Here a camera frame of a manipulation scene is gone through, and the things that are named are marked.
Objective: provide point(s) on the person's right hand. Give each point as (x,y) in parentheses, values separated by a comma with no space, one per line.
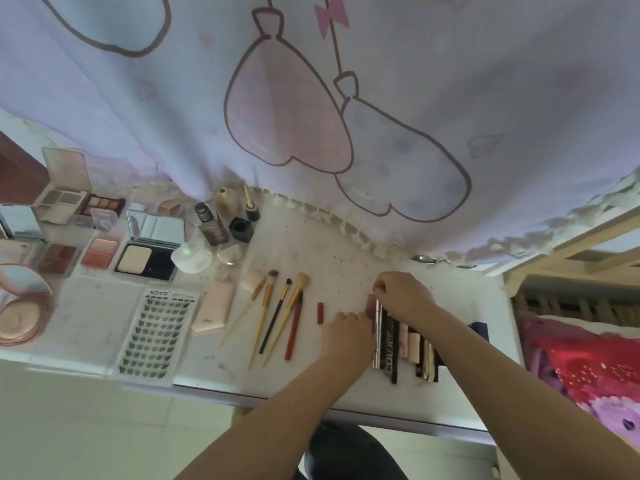
(407,297)

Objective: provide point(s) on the person's left hand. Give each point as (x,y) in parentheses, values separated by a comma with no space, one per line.
(347,344)

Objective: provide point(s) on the peach lip gloss tube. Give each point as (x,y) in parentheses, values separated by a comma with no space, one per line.
(371,307)

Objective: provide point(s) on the short red pencil cap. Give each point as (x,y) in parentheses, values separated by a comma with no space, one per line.
(320,313)

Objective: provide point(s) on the thin gold makeup brush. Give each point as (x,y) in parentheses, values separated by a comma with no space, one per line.
(240,319)

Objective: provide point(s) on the peach squeeze tube cap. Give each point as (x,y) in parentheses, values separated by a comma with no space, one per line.
(251,280)

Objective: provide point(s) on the clear dome bottle cap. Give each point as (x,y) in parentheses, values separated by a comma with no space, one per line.
(231,255)

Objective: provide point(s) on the black gold foundation pump cap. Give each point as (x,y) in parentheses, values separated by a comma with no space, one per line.
(251,209)

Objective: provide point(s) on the dark square foundation bottle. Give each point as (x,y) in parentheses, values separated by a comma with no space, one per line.
(212,229)

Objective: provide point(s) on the white round bottle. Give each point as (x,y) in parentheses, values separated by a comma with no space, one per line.
(192,257)

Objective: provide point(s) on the glass foundation bottle black cap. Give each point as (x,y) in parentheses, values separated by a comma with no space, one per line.
(225,199)

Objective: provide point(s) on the false eyelash tray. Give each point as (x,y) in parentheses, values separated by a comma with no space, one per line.
(155,334)

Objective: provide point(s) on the black compact with mirror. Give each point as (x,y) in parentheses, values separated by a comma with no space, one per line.
(140,262)

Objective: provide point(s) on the clear eyelash tray lid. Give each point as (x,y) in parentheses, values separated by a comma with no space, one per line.
(85,319)

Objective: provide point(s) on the pink blush pan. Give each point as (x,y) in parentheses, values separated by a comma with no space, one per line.
(100,252)

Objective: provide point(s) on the small four-pan red palette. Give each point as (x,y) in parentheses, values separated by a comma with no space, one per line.
(57,258)

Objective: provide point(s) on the beige palette with lid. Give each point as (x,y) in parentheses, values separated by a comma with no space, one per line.
(60,204)

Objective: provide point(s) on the round pink powder compact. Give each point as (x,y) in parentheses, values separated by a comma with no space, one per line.
(20,314)

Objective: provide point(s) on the mirrored blush palette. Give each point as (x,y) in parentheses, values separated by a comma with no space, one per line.
(17,222)

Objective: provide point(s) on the person's right forearm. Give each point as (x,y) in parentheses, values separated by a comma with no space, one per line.
(525,404)

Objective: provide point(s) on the person's left forearm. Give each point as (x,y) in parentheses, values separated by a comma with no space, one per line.
(270,429)

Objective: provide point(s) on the person's grey trousers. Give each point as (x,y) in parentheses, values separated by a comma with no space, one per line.
(345,454)

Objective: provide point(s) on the white table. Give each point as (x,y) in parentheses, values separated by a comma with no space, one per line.
(325,254)

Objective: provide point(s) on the lilac heart print cloth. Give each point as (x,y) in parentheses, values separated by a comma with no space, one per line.
(300,94)

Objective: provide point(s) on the brown wooden door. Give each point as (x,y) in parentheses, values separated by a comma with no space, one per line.
(20,169)

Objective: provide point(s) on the light wooden bed frame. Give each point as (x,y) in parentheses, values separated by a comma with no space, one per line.
(565,264)

